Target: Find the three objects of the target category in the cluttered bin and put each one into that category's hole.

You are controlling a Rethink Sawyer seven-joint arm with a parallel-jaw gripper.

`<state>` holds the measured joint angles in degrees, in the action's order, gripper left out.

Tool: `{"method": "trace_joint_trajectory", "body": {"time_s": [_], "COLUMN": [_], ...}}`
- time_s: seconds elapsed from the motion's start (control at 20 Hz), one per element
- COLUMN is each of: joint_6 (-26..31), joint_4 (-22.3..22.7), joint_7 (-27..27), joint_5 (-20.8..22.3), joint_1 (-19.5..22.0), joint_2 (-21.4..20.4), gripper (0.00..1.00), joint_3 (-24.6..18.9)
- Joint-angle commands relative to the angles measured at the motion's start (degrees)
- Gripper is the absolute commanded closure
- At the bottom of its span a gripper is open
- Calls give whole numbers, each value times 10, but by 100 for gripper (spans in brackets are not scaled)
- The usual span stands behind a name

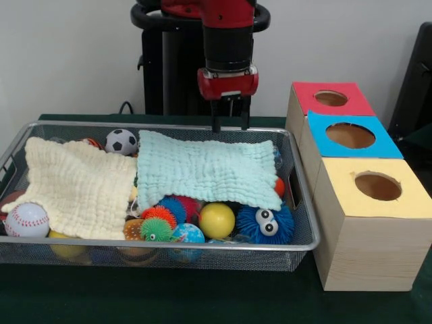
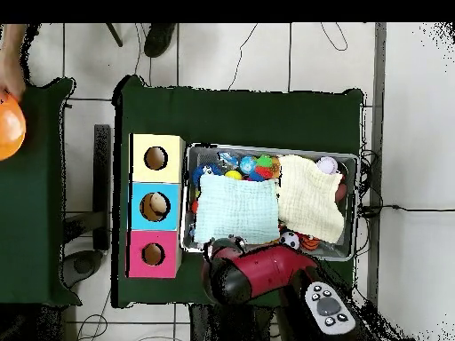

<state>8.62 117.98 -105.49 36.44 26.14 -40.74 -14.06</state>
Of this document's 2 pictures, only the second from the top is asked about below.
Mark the person's hand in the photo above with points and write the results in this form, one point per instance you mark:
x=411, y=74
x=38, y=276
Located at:
x=12, y=78

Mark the blue spiky ball with eyes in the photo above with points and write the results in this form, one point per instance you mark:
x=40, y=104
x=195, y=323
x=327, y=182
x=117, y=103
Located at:
x=204, y=171

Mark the green covered side table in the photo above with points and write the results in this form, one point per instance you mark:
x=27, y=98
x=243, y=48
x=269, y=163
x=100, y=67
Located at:
x=35, y=213

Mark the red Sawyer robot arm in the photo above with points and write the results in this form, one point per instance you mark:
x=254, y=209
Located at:
x=263, y=270

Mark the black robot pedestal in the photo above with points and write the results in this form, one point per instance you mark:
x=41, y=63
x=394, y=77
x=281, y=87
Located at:
x=201, y=328

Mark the blue globe ball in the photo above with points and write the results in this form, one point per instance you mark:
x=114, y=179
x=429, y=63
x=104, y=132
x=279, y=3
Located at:
x=247, y=164

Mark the person's foot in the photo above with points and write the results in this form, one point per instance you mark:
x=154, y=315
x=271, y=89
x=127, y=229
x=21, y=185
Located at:
x=160, y=39

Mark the light blue muslin cloth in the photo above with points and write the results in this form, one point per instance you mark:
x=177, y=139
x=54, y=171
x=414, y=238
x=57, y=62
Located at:
x=236, y=209

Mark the white baseball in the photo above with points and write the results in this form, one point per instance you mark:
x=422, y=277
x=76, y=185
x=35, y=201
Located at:
x=327, y=165

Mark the yellow smooth ball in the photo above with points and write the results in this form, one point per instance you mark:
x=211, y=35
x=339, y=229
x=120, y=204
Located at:
x=233, y=174

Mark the dark green table cloth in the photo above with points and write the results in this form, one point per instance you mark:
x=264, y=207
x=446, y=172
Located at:
x=231, y=117

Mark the multicolour spiky caterpillar toy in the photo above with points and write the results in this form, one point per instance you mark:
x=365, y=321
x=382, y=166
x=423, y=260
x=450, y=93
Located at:
x=265, y=167

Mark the person's forearm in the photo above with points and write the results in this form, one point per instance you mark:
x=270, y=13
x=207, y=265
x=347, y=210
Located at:
x=10, y=39

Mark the orange plastic bowl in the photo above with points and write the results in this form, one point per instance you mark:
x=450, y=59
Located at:
x=10, y=128

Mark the shallow clear mesh bin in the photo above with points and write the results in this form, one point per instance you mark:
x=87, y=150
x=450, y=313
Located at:
x=199, y=152

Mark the black stand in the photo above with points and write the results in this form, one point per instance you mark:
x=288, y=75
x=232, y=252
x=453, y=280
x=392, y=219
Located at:
x=102, y=177

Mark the small soccer ball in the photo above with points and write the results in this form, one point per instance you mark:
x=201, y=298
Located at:
x=290, y=239

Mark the cream muslin cloth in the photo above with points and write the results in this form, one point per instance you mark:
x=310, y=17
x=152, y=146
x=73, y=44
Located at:
x=309, y=199

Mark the brown football toy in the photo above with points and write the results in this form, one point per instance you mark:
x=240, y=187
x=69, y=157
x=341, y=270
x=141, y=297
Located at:
x=341, y=191

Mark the wooden three-hole box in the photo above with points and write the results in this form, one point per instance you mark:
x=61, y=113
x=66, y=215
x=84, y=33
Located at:
x=156, y=177

